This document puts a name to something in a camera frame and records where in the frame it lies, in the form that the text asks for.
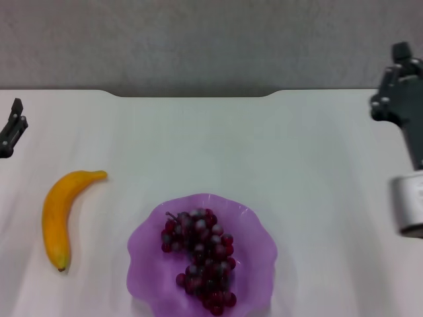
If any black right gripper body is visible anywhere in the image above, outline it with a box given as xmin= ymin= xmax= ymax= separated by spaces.
xmin=369 ymin=67 xmax=423 ymax=172

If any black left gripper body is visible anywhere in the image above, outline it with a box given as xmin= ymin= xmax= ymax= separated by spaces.
xmin=0 ymin=139 xmax=15 ymax=160

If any yellow banana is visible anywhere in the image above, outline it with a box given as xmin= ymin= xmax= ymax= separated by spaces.
xmin=42 ymin=170 xmax=108 ymax=273

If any dark red grape bunch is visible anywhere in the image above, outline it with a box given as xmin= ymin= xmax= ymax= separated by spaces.
xmin=161 ymin=207 xmax=238 ymax=316

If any purple wavy plastic plate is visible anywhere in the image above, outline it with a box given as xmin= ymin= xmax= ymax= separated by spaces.
xmin=126 ymin=193 xmax=278 ymax=317

